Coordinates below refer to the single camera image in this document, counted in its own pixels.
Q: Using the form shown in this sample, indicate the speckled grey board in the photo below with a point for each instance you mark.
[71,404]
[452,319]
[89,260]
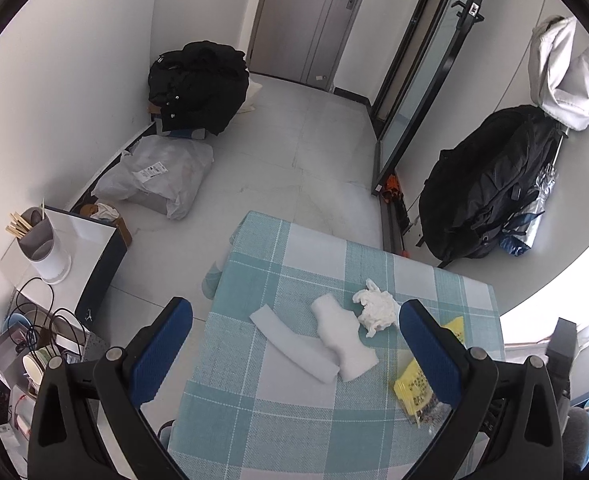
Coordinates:
[97,347]

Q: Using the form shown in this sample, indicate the white bag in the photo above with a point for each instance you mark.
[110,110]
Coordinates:
[252,97]

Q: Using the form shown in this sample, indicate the bundle of wooden chopsticks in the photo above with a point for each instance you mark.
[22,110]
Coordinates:
[19,225]

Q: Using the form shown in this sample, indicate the thick white foam piece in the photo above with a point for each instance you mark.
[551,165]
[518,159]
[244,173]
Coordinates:
[344,345]

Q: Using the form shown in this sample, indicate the yellow and clear plastic wrapper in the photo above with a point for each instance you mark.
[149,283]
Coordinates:
[414,385]

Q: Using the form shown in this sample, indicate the grey cardboard box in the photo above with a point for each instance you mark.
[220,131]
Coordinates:
[2,357]

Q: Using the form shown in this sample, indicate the thin white foam strip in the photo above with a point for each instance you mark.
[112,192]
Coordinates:
[294,345]

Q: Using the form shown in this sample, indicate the orange and black tool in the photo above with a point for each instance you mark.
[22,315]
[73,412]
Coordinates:
[392,187]

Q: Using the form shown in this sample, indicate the frayed crumpled white tissue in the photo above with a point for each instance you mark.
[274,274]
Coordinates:
[374,310]

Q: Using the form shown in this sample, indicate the white and grey utensil holder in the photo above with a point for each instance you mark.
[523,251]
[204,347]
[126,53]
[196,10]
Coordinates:
[44,255]

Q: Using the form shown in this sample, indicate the white and navy box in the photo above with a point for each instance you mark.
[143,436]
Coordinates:
[99,270]

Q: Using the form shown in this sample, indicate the silver folded umbrella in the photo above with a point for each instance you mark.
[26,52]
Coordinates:
[537,205]

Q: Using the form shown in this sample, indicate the teal checked tablecloth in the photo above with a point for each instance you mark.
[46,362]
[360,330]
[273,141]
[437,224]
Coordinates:
[274,410]

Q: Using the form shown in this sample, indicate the black jacket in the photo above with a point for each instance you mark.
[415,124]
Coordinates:
[199,85]

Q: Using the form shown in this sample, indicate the white hanging coat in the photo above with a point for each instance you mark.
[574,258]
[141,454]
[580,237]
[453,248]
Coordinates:
[567,80]

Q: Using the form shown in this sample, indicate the grey plastic mailer bag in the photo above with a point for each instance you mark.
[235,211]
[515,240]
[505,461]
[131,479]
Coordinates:
[149,175]

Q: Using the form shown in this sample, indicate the paper cup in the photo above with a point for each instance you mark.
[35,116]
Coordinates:
[37,367]

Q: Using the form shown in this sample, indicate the black upright device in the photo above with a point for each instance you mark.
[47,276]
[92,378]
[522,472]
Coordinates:
[562,360]

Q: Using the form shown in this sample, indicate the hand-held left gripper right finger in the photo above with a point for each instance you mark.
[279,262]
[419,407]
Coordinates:
[429,355]

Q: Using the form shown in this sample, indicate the blue bowl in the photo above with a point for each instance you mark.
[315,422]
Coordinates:
[12,325]

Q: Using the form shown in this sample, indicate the black backpack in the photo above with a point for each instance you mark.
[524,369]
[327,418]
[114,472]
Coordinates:
[489,185]

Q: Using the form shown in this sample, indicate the blue flat box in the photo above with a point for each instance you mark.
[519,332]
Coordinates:
[187,134]

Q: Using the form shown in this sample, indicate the glass sliding door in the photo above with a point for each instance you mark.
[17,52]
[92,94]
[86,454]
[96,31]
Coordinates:
[424,75]

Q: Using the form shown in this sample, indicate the grey door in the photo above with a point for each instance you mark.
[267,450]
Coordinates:
[314,20]

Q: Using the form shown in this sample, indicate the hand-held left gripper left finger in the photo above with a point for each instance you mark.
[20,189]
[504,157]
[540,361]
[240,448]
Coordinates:
[162,345]

